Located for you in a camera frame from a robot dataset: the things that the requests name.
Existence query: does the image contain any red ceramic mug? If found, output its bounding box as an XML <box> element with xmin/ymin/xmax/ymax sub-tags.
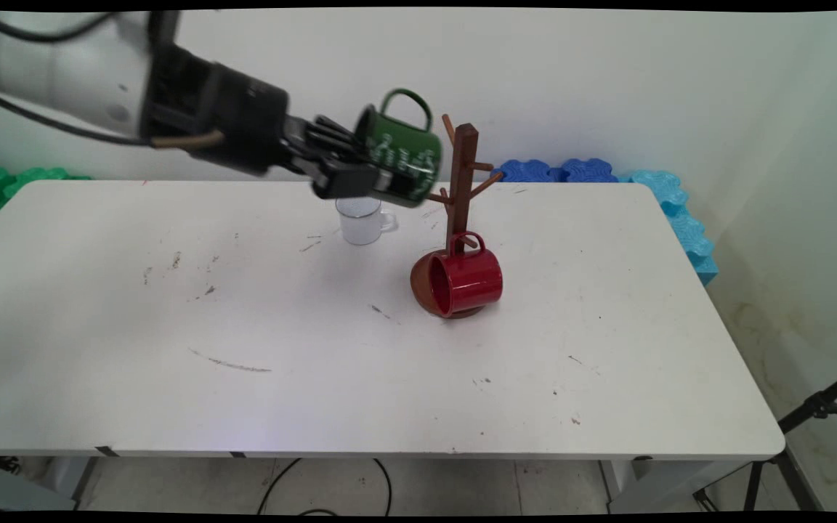
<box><xmin>428</xmin><ymin>231</ymin><xmax>504</xmax><ymax>319</ymax></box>

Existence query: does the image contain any grey table leg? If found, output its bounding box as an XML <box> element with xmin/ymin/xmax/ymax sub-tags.
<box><xmin>68</xmin><ymin>457</ymin><xmax>101</xmax><ymax>511</ymax></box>

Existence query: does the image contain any dark green enamel mug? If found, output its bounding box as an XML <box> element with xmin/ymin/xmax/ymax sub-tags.
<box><xmin>355</xmin><ymin>88</ymin><xmax>444</xmax><ymax>210</ymax></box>

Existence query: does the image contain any white enamel mug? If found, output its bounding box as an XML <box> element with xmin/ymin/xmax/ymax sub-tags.
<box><xmin>336</xmin><ymin>197</ymin><xmax>398</xmax><ymax>246</ymax></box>

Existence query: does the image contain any black tripod stand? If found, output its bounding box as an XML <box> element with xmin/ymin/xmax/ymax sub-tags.
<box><xmin>693</xmin><ymin>363</ymin><xmax>837</xmax><ymax>513</ymax></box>

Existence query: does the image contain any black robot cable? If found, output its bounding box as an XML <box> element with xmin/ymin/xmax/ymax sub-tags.
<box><xmin>0</xmin><ymin>10</ymin><xmax>123</xmax><ymax>44</ymax></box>
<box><xmin>0</xmin><ymin>83</ymin><xmax>225</xmax><ymax>151</ymax></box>

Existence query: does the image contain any brown wooden mug tree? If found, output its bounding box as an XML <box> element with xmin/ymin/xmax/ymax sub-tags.
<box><xmin>410</xmin><ymin>113</ymin><xmax>505</xmax><ymax>321</ymax></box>

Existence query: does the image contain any black floor cable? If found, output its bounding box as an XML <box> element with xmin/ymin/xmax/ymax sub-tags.
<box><xmin>256</xmin><ymin>458</ymin><xmax>393</xmax><ymax>516</ymax></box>

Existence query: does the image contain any light blue foam mat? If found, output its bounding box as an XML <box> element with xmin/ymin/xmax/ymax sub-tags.
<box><xmin>618</xmin><ymin>169</ymin><xmax>719</xmax><ymax>286</ymax></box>

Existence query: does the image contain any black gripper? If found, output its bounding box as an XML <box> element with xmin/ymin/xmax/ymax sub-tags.
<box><xmin>139</xmin><ymin>42</ymin><xmax>384</xmax><ymax>201</ymax></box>

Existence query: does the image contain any green foam mat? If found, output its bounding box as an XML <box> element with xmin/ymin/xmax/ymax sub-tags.
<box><xmin>0</xmin><ymin>166</ymin><xmax>92</xmax><ymax>216</ymax></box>

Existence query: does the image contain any dark blue foam mat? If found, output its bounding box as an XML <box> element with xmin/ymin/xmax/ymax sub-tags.
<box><xmin>497</xmin><ymin>158</ymin><xmax>619</xmax><ymax>184</ymax></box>

